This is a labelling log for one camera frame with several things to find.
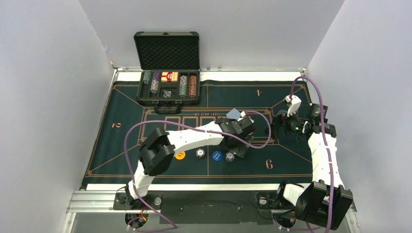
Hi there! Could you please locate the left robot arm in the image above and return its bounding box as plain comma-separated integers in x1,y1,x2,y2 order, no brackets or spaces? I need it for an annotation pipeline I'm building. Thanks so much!
125,117,255,209

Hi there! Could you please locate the clear bag in case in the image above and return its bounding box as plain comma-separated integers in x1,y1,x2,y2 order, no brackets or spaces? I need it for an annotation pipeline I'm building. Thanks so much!
163,90,172,98

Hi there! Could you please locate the blue small blind button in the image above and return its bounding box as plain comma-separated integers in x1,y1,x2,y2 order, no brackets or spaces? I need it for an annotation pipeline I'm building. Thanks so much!
212,151,223,162

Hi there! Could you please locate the purple chip row in case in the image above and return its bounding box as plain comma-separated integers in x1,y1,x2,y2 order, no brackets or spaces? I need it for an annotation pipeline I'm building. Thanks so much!
150,71,160,94

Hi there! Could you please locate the blue playing card deck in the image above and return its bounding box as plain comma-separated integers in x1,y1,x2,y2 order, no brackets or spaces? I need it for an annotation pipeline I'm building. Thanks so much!
226,108,242,121

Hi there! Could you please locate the blue chip stack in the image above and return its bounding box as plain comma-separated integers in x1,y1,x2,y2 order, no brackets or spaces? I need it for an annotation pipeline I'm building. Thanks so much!
225,152,235,162
196,148,206,159

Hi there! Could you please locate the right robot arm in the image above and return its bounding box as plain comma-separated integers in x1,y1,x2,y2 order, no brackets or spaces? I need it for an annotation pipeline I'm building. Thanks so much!
271,104,353,230

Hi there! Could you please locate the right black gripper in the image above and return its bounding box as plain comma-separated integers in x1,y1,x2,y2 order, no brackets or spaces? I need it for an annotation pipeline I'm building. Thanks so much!
264,107,309,140

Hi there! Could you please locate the black poker chip case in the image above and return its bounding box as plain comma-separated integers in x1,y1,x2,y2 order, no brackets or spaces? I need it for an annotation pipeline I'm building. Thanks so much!
134,32,200,114

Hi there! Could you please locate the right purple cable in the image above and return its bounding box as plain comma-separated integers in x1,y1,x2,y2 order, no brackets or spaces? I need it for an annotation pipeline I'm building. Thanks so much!
274,76,335,233

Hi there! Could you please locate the green poker table mat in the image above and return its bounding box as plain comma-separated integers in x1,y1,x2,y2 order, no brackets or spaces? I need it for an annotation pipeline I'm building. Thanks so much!
82,81,312,185

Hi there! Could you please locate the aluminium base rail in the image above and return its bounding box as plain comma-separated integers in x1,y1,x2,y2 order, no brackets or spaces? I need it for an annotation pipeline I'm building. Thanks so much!
61,189,361,233

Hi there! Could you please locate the yellow big blind button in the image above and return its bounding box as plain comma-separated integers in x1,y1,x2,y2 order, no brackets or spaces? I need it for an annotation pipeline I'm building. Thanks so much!
175,152,186,160

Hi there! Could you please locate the green chip row in case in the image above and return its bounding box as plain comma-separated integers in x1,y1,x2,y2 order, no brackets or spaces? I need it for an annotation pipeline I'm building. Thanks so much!
143,71,152,84

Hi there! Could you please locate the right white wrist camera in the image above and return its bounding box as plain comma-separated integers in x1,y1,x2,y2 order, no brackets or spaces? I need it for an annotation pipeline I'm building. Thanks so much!
284,95,302,117

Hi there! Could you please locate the red playing card box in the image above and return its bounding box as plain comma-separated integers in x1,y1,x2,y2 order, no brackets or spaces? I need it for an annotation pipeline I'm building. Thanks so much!
161,71,179,82

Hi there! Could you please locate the blue chip row in case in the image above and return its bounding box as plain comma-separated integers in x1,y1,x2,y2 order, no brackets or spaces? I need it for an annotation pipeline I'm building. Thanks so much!
179,75,188,98

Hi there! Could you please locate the orange chip row in case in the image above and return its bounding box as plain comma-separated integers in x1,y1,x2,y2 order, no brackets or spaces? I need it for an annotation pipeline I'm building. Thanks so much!
189,75,197,98

